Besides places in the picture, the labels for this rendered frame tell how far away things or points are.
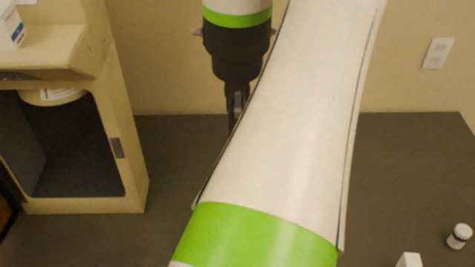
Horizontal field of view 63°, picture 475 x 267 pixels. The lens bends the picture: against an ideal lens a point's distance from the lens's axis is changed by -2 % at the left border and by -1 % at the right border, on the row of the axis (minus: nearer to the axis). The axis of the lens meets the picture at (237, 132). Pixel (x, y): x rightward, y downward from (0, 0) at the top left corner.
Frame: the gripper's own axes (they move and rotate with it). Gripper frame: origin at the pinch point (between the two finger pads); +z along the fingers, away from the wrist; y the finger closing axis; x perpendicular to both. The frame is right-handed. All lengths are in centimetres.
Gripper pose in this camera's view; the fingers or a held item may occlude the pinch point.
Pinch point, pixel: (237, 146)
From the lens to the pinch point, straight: 69.7
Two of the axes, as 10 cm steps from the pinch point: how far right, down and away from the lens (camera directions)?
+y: 0.1, 7.0, -7.1
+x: 10.0, -0.1, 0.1
